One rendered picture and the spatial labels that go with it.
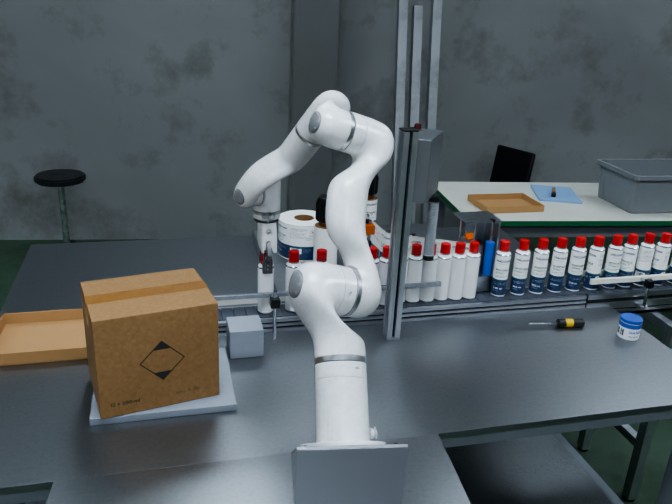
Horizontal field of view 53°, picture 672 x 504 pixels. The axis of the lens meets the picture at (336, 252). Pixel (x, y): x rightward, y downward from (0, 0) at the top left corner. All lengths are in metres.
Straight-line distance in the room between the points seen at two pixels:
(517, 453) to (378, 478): 1.37
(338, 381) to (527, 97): 4.27
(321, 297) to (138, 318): 0.45
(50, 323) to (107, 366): 0.63
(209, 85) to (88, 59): 0.84
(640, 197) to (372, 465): 2.82
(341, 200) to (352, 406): 0.48
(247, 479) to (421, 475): 0.40
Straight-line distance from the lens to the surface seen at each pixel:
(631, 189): 3.97
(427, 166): 1.96
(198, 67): 5.04
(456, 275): 2.31
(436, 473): 1.64
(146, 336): 1.69
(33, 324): 2.32
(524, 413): 1.90
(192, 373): 1.77
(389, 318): 2.11
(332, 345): 1.51
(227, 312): 2.18
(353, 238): 1.58
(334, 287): 1.52
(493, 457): 2.74
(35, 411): 1.89
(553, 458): 2.82
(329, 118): 1.60
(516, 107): 5.51
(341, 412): 1.49
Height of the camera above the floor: 1.85
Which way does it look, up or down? 21 degrees down
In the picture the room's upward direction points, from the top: 3 degrees clockwise
